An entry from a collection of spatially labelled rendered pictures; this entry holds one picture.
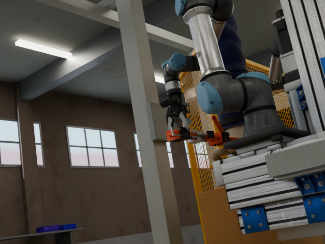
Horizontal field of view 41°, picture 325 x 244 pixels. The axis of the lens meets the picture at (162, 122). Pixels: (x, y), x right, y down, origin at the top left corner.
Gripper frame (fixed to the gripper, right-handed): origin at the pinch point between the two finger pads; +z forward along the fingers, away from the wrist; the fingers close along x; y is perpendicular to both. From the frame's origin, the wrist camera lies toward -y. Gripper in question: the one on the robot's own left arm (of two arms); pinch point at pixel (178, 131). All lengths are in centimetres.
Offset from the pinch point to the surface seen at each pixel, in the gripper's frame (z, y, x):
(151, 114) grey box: -46, 89, 88
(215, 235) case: 49, 29, 11
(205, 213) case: 37.5, 29.3, 14.4
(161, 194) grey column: 14, 92, 93
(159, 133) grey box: -31, 95, 87
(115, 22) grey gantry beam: -190, 163, 178
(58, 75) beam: -250, 285, 438
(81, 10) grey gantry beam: -190, 117, 179
